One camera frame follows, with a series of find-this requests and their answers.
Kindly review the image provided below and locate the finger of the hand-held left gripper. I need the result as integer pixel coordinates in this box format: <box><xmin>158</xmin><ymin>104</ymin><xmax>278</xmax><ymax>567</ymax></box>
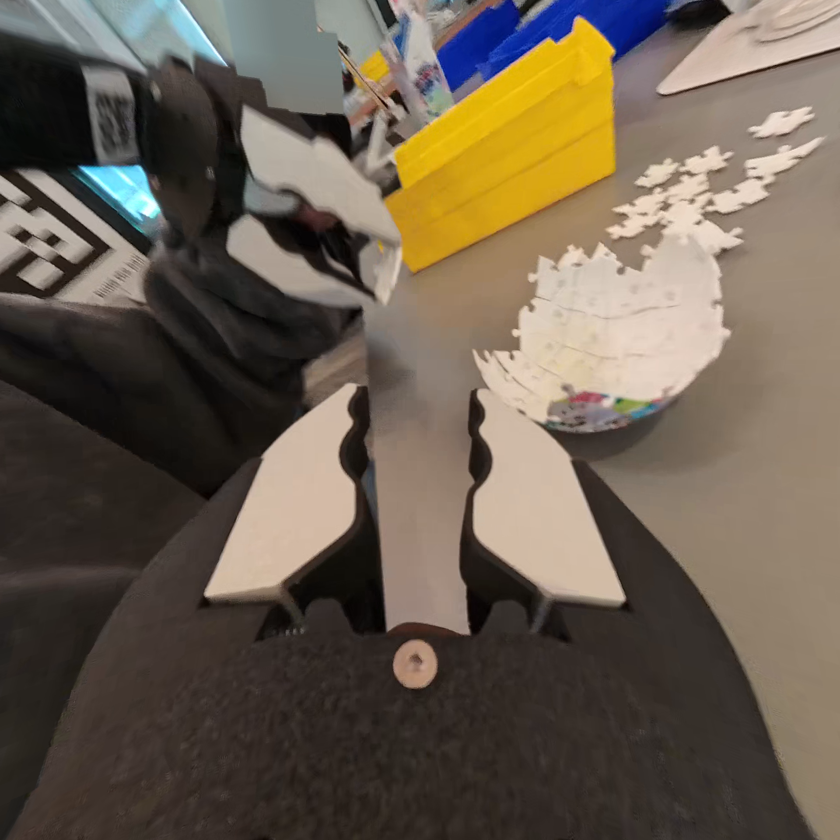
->
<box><xmin>226</xmin><ymin>217</ymin><xmax>376</xmax><ymax>309</ymax></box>
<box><xmin>239</xmin><ymin>105</ymin><xmax>401</xmax><ymax>247</ymax></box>

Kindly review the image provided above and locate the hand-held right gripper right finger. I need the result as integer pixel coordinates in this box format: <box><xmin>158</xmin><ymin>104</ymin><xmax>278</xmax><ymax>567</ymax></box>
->
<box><xmin>462</xmin><ymin>388</ymin><xmax>626</xmax><ymax>608</ymax></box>

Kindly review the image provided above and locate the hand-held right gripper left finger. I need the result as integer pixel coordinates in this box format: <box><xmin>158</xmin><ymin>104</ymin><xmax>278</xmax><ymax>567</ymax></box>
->
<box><xmin>203</xmin><ymin>384</ymin><xmax>378</xmax><ymax>605</ymax></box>

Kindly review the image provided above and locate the partly built colourful puzzle ball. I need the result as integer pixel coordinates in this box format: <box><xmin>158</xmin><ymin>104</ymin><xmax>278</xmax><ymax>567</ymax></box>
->
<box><xmin>472</xmin><ymin>233</ymin><xmax>732</xmax><ymax>434</ymax></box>

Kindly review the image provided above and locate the person's left forearm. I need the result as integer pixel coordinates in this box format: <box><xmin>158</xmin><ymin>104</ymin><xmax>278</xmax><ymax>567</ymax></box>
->
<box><xmin>0</xmin><ymin>249</ymin><xmax>358</xmax><ymax>493</ymax></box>

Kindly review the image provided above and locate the group of white puzzle pieces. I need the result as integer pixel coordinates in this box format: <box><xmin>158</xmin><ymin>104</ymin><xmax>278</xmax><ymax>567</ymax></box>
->
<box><xmin>605</xmin><ymin>106</ymin><xmax>826</xmax><ymax>257</ymax></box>

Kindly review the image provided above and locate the yellow plastic bin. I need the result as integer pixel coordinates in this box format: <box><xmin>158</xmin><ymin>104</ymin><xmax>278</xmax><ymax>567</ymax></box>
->
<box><xmin>384</xmin><ymin>18</ymin><xmax>618</xmax><ymax>273</ymax></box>

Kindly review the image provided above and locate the blue plastic bin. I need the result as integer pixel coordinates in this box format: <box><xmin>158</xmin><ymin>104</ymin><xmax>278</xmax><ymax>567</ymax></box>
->
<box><xmin>436</xmin><ymin>0</ymin><xmax>670</xmax><ymax>83</ymax></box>

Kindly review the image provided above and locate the white flat pad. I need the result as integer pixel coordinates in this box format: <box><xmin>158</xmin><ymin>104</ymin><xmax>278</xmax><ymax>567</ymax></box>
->
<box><xmin>656</xmin><ymin>0</ymin><xmax>840</xmax><ymax>96</ymax></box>

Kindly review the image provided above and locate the framed wall sign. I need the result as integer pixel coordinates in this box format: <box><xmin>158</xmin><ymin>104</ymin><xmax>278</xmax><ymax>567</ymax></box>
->
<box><xmin>0</xmin><ymin>167</ymin><xmax>152</xmax><ymax>306</ymax></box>

